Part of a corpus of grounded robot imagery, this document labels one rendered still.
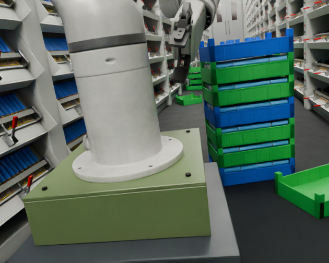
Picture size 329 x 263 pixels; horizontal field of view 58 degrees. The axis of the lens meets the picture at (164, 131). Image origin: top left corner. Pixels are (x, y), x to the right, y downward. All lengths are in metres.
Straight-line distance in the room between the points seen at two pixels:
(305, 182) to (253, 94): 0.38
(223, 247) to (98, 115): 0.25
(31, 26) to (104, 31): 0.75
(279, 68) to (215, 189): 0.69
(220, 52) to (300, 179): 0.54
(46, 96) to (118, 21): 0.76
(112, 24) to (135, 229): 0.29
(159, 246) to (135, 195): 0.08
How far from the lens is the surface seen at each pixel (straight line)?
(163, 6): 0.80
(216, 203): 0.51
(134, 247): 0.43
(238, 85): 1.11
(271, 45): 1.14
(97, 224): 0.44
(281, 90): 1.16
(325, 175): 1.28
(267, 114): 1.16
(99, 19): 0.43
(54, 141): 1.17
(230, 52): 1.09
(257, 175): 1.22
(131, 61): 0.43
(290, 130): 1.21
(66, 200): 0.44
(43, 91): 1.15
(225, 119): 1.11
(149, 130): 0.46
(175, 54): 0.67
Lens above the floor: 0.53
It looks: 15 degrees down
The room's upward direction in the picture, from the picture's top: 7 degrees counter-clockwise
